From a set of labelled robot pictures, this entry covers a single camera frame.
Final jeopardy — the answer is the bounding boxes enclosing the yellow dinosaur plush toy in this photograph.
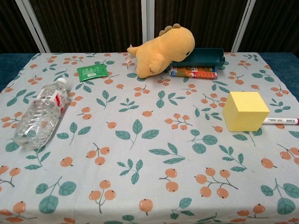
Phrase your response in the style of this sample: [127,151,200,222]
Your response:
[127,23,196,79]

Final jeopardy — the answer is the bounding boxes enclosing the orange snack packet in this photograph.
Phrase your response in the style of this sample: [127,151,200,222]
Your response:
[170,66,219,79]

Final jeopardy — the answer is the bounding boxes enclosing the fruit and leaf print tablecloth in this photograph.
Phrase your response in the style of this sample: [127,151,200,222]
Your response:
[0,52,299,224]

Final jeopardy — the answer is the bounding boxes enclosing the green tea sachet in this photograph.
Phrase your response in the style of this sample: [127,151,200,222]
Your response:
[77,64,109,82]

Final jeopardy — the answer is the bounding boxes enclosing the white marker pen red cap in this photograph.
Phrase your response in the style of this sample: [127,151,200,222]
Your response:
[263,117,299,126]

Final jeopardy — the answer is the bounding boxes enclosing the clear plastic water bottle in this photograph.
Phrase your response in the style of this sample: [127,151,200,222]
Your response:
[13,77,69,150]

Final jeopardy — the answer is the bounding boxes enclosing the yellow cube block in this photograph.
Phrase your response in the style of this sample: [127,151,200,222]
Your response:
[222,91,271,132]

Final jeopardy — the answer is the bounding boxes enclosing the dark teal plastic tray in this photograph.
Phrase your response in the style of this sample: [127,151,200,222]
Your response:
[172,48,226,69]

